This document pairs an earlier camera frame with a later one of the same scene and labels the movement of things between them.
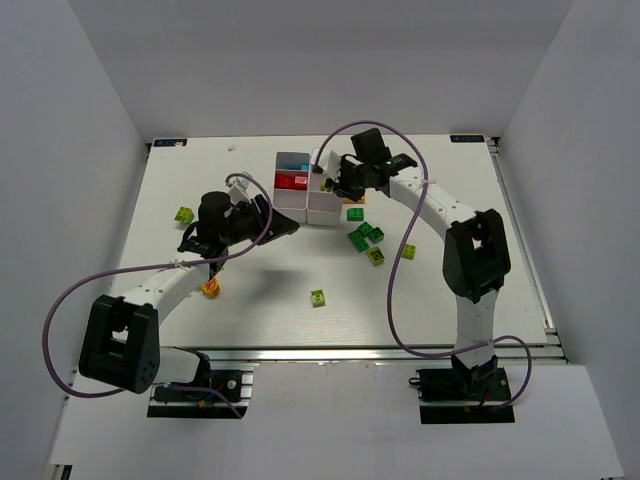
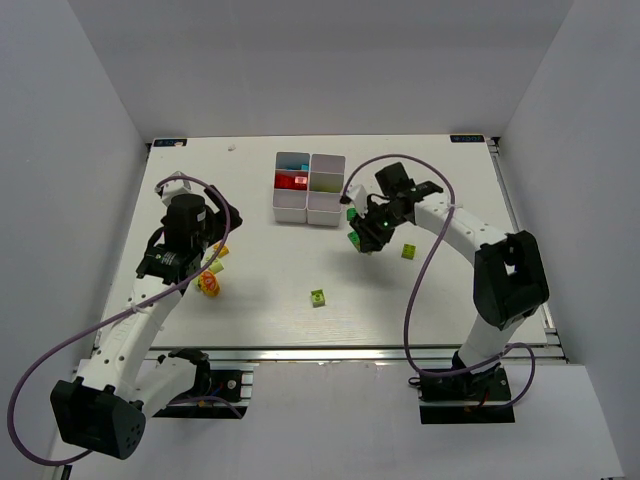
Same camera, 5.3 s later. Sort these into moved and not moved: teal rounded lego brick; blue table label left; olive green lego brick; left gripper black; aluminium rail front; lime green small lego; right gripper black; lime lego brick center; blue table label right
Moved: olive green lego brick; left gripper black; right gripper black
Not moved: aluminium rail front; lime green small lego; teal rounded lego brick; blue table label left; lime lego brick center; blue table label right
